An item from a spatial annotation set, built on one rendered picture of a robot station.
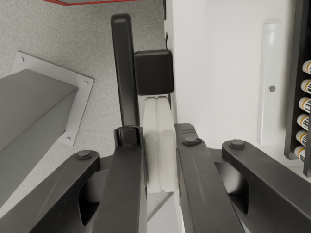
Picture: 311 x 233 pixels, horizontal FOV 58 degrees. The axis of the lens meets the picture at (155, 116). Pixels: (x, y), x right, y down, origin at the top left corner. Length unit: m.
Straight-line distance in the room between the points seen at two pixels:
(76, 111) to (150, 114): 1.01
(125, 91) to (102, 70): 0.94
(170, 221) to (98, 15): 0.91
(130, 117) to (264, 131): 0.14
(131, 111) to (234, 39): 0.12
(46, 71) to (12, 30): 0.19
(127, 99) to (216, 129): 0.12
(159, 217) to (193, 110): 1.18
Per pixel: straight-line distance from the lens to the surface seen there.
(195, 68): 0.16
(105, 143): 1.20
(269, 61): 0.26
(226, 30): 0.26
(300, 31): 0.24
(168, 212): 1.32
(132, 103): 0.18
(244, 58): 0.26
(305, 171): 0.25
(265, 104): 0.27
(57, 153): 1.27
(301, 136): 0.26
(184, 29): 0.16
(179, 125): 0.15
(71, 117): 1.17
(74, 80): 1.13
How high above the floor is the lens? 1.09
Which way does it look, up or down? 72 degrees down
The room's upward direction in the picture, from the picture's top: 177 degrees clockwise
